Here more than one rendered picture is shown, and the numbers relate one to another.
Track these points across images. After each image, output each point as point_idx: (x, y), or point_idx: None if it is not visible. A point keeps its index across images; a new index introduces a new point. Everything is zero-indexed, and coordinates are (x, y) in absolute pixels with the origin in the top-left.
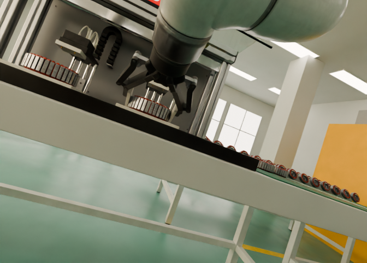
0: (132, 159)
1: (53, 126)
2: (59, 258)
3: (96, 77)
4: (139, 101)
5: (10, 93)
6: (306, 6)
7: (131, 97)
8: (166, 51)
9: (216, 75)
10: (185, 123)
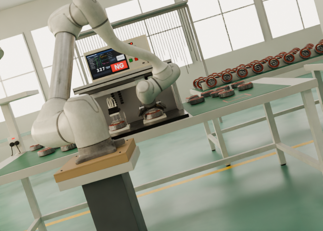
0: (158, 134)
1: (141, 137)
2: (165, 208)
3: (121, 112)
4: (148, 116)
5: (131, 137)
6: (167, 83)
7: (145, 115)
8: (148, 106)
9: None
10: (173, 102)
